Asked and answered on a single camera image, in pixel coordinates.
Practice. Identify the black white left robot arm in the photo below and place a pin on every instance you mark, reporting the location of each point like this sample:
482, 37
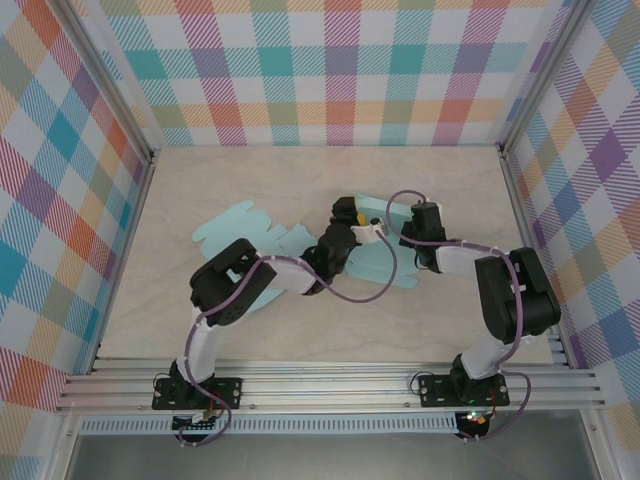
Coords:
225, 285

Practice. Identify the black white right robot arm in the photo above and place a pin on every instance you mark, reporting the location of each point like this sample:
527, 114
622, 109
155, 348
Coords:
515, 300

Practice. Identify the circuit board with lit LED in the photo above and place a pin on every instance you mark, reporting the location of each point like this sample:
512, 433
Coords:
475, 420

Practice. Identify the grey metal sheet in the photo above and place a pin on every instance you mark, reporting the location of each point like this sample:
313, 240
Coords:
325, 457

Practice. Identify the small green circuit board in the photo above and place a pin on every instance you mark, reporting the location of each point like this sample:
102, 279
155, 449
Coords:
197, 425

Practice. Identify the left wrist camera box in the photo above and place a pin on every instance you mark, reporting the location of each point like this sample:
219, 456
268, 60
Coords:
367, 234

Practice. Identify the aluminium side rail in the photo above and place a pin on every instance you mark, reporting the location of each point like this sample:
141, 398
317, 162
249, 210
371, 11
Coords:
520, 210
126, 250

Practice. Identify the wide aluminium base rail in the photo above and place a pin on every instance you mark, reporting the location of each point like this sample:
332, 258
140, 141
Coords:
325, 387

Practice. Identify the short aluminium frame post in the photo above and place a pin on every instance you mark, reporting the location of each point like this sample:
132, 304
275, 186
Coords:
600, 450
64, 450

